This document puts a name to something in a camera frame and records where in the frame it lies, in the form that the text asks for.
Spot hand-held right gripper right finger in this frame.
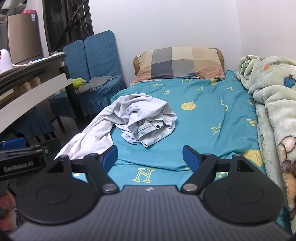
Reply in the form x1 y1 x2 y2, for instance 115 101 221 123
181 145 255 193

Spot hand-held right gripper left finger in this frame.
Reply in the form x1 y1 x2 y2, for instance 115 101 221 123
46 145 120 193

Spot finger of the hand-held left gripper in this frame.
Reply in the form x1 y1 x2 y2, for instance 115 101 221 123
0 138 26 151

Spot light grey pants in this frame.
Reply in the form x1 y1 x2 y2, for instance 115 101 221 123
54 93 177 160

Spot person's left hand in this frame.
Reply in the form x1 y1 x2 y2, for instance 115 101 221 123
0 193 17 226

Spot blue covered stool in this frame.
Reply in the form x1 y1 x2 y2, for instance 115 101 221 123
5 108 56 142

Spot teal printed bed sheet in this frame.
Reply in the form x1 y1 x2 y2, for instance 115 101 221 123
72 70 290 232

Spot dark and white table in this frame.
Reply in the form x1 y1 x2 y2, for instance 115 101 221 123
0 52 80 139

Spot grey cloth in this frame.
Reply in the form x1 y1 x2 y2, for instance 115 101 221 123
75 76 118 94

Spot yellow-green plush toy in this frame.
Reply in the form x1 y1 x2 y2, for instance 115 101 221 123
73 78 87 90

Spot white appliance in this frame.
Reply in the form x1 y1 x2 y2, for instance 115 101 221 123
0 49 12 74

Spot checked pillow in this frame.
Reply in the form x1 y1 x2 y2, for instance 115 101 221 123
131 47 226 83

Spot blue covered chair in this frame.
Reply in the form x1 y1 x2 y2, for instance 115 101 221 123
48 39 91 120
76 30 127 116

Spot green printed fleece blanket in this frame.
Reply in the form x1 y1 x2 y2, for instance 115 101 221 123
235 55 296 232

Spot beige refrigerator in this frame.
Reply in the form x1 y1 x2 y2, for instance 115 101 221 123
7 12 44 65

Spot brown pillow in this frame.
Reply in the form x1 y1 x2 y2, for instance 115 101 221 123
133 48 225 77

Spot dark framed window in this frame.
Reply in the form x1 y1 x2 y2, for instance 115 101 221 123
43 0 94 56

